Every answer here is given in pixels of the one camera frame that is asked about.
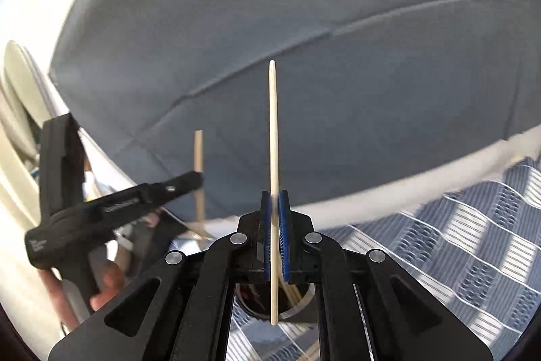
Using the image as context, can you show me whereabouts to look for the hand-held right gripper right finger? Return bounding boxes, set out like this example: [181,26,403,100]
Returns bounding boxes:
[277,189,495,361]

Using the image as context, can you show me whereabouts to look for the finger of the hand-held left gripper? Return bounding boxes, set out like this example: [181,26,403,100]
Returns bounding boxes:
[141,171,205,211]
[137,213,190,256]

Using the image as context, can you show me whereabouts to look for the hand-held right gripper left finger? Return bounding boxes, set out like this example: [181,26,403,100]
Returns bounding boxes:
[47,191,273,361]

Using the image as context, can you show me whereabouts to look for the wooden chopstick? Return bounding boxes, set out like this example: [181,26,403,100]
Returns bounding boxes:
[193,130,208,232]
[283,283,305,309]
[268,61,280,325]

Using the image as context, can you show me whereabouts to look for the black metal cup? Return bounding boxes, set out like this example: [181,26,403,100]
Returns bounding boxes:
[234,280,317,323]

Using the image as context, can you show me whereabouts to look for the person's left hand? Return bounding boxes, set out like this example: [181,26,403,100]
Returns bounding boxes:
[42,255,125,328]

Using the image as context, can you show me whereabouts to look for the blue white patterned tablecloth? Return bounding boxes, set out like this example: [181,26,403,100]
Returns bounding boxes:
[224,156,541,361]

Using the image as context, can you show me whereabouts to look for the grey sofa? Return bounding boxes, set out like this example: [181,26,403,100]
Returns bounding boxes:
[48,0,541,226]

